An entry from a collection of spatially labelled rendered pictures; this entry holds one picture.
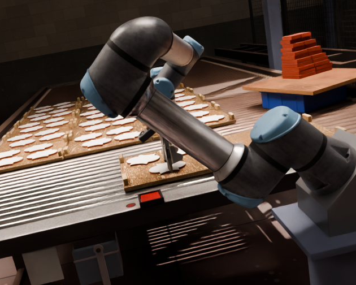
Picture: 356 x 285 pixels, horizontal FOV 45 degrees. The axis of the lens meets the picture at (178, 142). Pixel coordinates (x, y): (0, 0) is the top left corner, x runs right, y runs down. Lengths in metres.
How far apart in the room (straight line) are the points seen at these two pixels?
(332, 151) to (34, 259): 0.92
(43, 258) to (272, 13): 2.59
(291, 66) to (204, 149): 1.42
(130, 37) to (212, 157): 0.34
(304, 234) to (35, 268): 0.81
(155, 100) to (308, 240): 0.51
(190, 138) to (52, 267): 0.65
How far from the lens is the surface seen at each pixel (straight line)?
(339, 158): 1.10
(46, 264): 1.43
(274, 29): 3.45
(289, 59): 2.38
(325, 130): 1.76
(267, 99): 2.27
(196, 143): 1.01
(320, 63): 2.45
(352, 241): 1.12
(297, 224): 1.21
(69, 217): 1.40
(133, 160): 1.70
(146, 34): 0.97
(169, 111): 1.00
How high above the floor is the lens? 1.44
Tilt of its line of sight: 16 degrees down
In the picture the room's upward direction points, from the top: 10 degrees counter-clockwise
